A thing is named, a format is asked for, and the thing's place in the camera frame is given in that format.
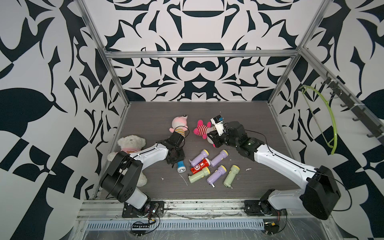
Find blue flashlight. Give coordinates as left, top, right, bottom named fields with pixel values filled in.
left=177, top=161, right=187, bottom=174

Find purple flashlight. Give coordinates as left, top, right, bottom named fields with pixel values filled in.
left=190, top=150, right=209, bottom=168
left=207, top=165, right=227, bottom=188
left=211, top=150, right=229, bottom=167

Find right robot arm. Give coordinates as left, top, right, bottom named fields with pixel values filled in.
left=208, top=116, right=341, bottom=220

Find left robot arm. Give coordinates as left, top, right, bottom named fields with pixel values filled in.
left=100, top=132, right=185, bottom=212

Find red flashlight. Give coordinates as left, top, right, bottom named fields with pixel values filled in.
left=191, top=158, right=211, bottom=174

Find light green flashlight left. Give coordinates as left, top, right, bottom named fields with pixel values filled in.
left=189, top=167, right=211, bottom=184

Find light green flashlight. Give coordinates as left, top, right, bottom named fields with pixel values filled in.
left=223, top=165, right=240, bottom=189
left=189, top=167, right=211, bottom=184

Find light green flashlight right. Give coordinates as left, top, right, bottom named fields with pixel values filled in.
left=223, top=165, right=240, bottom=189

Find pink plush striped shirt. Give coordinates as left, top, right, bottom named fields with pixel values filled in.
left=169, top=115, right=189, bottom=138

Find white plush yellow glasses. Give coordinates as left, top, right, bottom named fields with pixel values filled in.
left=193, top=120, right=216, bottom=147

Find white teddy bear pink shirt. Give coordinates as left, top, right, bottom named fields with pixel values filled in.
left=117, top=135, right=147, bottom=188

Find black connector box left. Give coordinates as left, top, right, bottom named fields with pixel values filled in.
left=131, top=222, right=153, bottom=236

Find black connector box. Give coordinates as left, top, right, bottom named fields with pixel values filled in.
left=263, top=222, right=280, bottom=236
left=131, top=222, right=153, bottom=236

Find black connector box right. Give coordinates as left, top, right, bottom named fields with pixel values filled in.
left=263, top=222, right=280, bottom=236

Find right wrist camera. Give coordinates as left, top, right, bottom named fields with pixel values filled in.
left=211, top=115, right=225, bottom=136

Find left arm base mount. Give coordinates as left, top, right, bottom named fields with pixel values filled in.
left=122, top=201, right=165, bottom=219

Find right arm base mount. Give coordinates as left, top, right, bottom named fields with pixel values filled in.
left=244, top=189, right=287, bottom=217

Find green hoop on wall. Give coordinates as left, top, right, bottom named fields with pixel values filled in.
left=299, top=85, right=339, bottom=155

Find black hook rail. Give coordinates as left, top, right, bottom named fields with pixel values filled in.
left=320, top=72, right=384, bottom=145

